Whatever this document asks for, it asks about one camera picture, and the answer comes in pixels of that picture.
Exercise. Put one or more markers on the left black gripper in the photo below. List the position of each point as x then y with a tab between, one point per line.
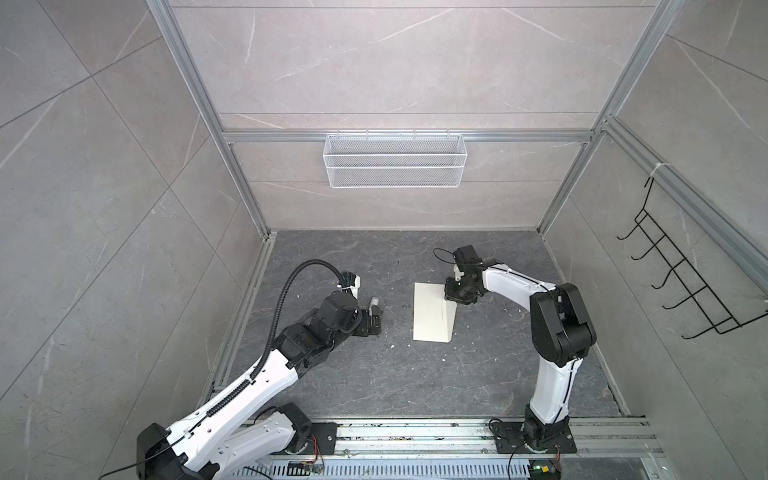
366	327

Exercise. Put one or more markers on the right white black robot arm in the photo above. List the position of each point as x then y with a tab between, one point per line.
562	333

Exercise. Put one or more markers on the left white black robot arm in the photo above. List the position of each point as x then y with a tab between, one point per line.
214	441

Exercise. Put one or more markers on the cream paper envelope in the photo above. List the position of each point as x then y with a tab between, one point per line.
434	315

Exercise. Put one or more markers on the aluminium frame profiles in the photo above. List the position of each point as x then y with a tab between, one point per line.
750	258

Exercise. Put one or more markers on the black wire hook rack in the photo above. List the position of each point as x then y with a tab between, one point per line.
718	317

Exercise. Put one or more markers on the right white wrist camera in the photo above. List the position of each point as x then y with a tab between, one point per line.
468	266

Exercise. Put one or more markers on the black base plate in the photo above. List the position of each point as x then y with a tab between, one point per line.
322	436
527	437

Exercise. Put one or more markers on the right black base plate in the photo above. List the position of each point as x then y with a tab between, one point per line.
527	437

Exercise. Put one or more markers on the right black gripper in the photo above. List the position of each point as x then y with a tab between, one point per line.
450	295

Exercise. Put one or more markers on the white wire mesh basket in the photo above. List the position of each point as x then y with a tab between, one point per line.
394	161

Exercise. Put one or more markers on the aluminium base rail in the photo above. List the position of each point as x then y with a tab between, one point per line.
463	448

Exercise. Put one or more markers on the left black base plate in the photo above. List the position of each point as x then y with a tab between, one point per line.
322	436

